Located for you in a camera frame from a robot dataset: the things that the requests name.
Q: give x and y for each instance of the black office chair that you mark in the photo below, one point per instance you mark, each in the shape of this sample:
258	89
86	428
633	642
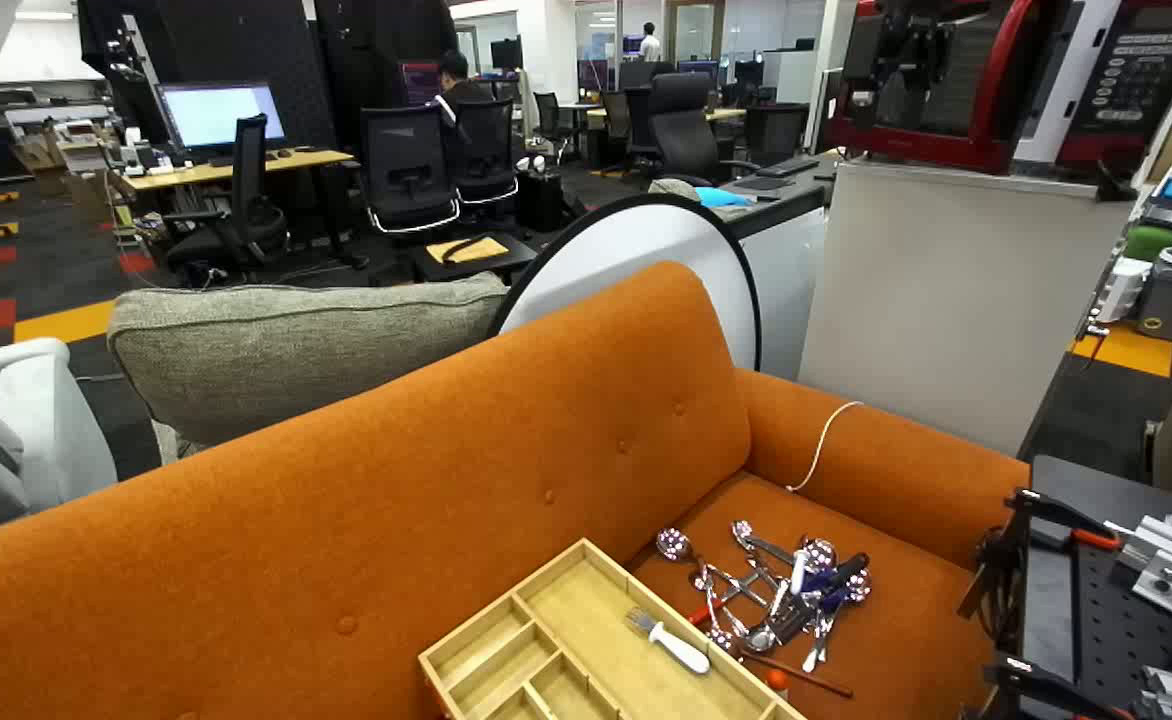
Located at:
404	168

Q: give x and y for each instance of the silver serving spoon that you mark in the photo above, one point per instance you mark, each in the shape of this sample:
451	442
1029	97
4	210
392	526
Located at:
676	549

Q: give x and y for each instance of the orange fabric sofa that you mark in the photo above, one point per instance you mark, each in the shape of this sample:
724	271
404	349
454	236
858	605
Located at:
301	571

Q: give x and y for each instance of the pile of metal utensils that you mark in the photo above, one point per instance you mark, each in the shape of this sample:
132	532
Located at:
735	605

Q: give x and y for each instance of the computer monitor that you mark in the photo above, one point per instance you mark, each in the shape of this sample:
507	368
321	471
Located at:
209	112

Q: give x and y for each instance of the blue black spatula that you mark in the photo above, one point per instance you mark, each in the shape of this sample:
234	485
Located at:
817	594

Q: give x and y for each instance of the grey cushion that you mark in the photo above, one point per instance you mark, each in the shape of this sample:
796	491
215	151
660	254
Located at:
230	360

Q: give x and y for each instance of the wooden office desk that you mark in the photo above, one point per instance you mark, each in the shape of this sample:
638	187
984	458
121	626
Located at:
209	174

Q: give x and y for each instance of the wooden cutlery tray box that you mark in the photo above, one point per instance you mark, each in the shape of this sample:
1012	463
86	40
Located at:
558	644

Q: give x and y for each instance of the white board panel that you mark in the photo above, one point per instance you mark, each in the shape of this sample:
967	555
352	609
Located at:
949	298

